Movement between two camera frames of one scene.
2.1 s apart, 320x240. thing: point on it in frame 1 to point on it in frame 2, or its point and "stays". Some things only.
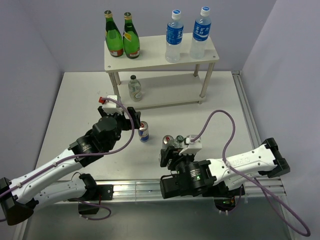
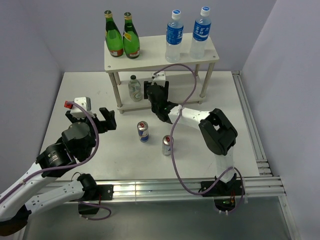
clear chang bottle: x=134 y=89 stays
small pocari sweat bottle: x=174 y=36 stays
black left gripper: x=127 y=126 to x=109 y=123
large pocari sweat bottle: x=202 y=28 stays
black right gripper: x=172 y=152 to x=166 y=89
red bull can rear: x=143 y=131 stays
